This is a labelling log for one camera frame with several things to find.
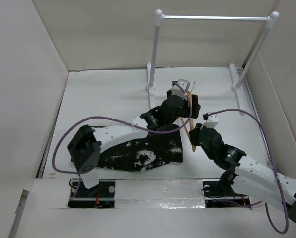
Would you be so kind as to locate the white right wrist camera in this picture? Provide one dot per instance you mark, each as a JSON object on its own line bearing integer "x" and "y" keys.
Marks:
{"x": 211, "y": 120}

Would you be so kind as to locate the black white patterned trousers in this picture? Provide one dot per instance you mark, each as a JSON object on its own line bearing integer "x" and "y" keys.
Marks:
{"x": 143, "y": 154}

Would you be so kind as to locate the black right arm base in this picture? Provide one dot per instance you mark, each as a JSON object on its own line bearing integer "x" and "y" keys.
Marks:
{"x": 219, "y": 194}

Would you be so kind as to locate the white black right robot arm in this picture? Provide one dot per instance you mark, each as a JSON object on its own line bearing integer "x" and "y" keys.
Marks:
{"x": 244, "y": 175}

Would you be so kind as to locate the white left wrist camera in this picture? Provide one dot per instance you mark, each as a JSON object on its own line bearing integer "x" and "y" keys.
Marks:
{"x": 180, "y": 88}

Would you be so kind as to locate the wooden clothes hanger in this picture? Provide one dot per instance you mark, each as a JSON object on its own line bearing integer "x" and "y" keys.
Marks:
{"x": 191, "y": 124}

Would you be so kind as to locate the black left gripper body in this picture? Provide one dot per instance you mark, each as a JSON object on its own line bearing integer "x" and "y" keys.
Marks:
{"x": 184, "y": 112}

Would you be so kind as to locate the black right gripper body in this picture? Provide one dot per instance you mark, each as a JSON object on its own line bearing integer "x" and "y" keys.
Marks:
{"x": 196, "y": 140}

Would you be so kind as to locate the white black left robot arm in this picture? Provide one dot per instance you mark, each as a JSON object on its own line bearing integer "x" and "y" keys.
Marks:
{"x": 89, "y": 142}

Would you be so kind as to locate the silver tape strip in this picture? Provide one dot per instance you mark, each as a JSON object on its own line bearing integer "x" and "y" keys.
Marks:
{"x": 159, "y": 194}

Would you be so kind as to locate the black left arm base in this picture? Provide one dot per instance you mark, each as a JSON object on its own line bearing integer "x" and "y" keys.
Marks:
{"x": 101, "y": 196}

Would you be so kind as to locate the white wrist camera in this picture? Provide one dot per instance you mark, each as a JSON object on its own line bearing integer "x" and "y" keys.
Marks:
{"x": 211, "y": 120}
{"x": 180, "y": 88}

